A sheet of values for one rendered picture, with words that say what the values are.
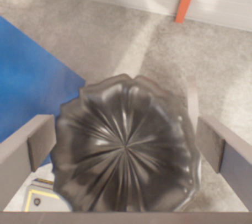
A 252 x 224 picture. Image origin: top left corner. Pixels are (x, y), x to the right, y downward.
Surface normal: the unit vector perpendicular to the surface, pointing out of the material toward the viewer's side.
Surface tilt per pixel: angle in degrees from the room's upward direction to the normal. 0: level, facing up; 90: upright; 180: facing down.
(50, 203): 0
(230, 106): 0
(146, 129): 42
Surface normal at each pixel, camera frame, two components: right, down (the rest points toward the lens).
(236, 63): -0.10, -0.15
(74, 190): 0.29, -0.77
